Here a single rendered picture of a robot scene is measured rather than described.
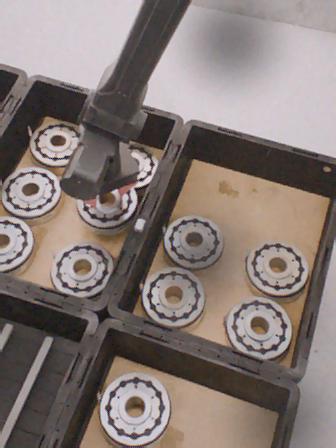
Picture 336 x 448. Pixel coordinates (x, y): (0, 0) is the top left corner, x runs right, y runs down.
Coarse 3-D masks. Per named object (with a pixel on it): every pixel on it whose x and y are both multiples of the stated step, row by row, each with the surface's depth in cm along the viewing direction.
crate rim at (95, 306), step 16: (32, 80) 133; (48, 80) 133; (16, 112) 129; (144, 112) 130; (160, 112) 129; (0, 128) 126; (176, 128) 128; (160, 160) 123; (160, 176) 122; (144, 208) 118; (128, 240) 114; (0, 272) 111; (112, 272) 111; (32, 288) 109; (48, 288) 109; (112, 288) 110; (80, 304) 108; (96, 304) 108
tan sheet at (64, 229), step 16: (32, 160) 135; (0, 208) 129; (64, 208) 129; (48, 224) 127; (64, 224) 127; (80, 224) 127; (48, 240) 125; (64, 240) 125; (80, 240) 125; (96, 240) 126; (112, 240) 126; (48, 256) 124; (112, 256) 124; (32, 272) 122; (48, 272) 122; (80, 272) 122
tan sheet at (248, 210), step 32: (192, 192) 132; (224, 192) 132; (256, 192) 132; (288, 192) 133; (224, 224) 128; (256, 224) 128; (288, 224) 129; (320, 224) 129; (160, 256) 124; (224, 256) 125; (224, 288) 121; (288, 352) 116
